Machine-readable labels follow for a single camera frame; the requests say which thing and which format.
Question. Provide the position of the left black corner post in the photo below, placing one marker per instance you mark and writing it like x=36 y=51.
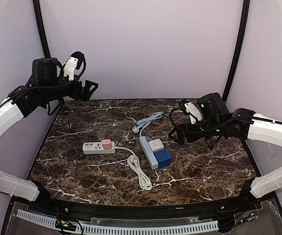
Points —
x=41 y=28

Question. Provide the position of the small circuit board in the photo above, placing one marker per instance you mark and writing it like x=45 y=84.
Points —
x=247 y=216
x=64 y=225

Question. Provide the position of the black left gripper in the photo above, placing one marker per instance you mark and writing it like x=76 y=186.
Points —
x=83 y=89

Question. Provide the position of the white cube socket adapter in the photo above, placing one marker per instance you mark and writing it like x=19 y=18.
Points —
x=156 y=145

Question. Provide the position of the black front rail frame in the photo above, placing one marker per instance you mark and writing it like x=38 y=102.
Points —
x=219 y=209

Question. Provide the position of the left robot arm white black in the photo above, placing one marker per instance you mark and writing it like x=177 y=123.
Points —
x=50 y=83

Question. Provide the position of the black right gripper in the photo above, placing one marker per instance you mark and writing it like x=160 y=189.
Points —
x=183 y=133

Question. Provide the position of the light blue power strip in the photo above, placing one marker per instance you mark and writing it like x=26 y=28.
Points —
x=138 y=129

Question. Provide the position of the white power strip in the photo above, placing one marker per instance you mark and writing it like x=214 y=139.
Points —
x=127 y=156

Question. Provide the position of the white slotted cable duct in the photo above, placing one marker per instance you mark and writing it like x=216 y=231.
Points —
x=89 y=229

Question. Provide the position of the blue cube socket adapter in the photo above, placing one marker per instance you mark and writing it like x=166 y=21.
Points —
x=163 y=158

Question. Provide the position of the small circuit board right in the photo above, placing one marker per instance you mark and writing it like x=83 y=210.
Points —
x=247 y=216

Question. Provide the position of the small circuit board left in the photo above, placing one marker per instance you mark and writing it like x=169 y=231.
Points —
x=64 y=225

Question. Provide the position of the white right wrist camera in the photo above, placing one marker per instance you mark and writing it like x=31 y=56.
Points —
x=193 y=112

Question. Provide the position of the right black corner post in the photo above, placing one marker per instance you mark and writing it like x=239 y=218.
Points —
x=238 y=47

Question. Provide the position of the black corner post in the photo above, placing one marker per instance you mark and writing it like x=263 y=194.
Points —
x=41 y=28
x=238 y=47

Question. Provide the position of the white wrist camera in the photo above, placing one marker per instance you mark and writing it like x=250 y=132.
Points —
x=70 y=67
x=193 y=112

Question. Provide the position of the pink charger plug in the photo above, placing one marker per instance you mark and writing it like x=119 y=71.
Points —
x=107 y=144

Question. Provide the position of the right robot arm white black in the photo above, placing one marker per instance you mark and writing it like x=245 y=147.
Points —
x=210 y=117

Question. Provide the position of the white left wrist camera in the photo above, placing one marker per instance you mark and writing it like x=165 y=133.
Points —
x=70 y=67

